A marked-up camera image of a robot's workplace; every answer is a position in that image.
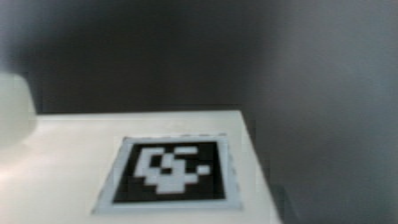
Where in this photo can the white drawer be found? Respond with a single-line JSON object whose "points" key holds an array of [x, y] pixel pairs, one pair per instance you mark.
{"points": [[138, 168]]}

